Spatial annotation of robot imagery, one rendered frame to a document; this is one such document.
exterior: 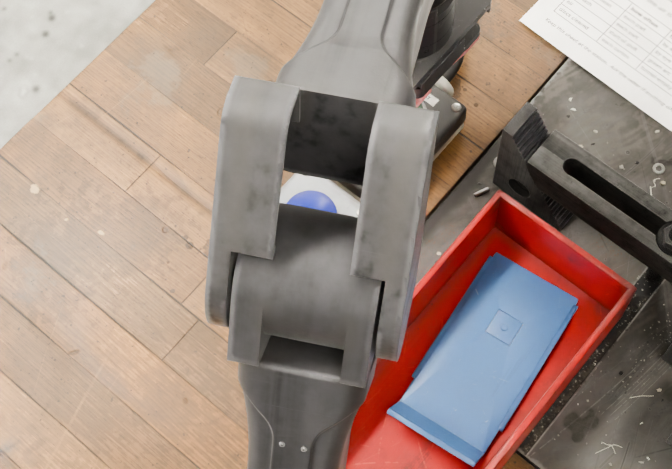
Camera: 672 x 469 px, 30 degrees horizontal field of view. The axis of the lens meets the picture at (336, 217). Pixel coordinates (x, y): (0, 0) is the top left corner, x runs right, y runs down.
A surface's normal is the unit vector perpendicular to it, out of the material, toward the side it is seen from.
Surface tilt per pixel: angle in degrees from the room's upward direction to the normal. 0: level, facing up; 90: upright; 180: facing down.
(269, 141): 47
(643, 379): 0
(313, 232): 20
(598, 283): 90
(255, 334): 54
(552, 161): 0
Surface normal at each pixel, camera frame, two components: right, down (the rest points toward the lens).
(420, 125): 0.04, -0.65
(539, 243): -0.65, 0.71
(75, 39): -0.04, -0.40
